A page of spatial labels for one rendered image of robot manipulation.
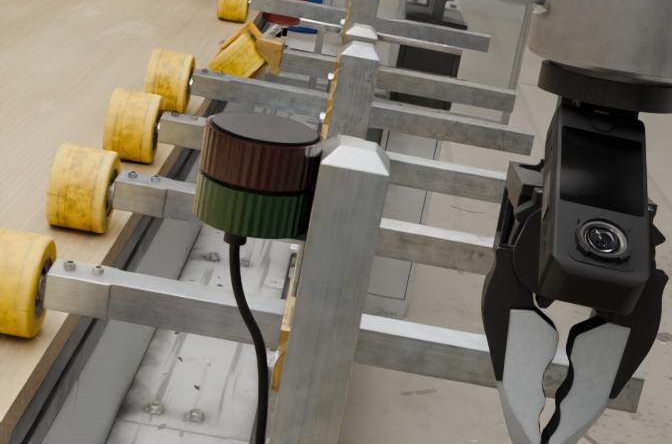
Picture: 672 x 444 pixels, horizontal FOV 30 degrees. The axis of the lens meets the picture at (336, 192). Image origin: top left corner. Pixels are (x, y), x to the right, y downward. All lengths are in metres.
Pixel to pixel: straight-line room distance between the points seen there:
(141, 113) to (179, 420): 0.36
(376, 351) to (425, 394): 2.16
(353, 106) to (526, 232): 0.51
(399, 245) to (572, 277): 0.65
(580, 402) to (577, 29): 0.19
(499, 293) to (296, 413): 0.12
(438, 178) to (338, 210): 0.83
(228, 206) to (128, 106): 0.83
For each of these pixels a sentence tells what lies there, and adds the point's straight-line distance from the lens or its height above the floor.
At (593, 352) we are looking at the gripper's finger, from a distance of 0.66.
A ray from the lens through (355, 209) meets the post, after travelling 0.62.
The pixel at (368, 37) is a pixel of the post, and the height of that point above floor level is 1.10.
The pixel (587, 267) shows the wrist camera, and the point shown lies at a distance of 0.56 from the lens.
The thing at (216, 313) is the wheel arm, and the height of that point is 0.95.
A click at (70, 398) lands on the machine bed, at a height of 0.79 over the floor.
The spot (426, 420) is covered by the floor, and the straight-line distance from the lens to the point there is 3.01.
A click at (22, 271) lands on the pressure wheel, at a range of 0.96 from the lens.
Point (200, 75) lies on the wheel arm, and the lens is 1.68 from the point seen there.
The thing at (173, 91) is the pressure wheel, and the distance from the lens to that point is 1.67.
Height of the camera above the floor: 1.34
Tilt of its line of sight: 17 degrees down
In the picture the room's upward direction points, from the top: 11 degrees clockwise
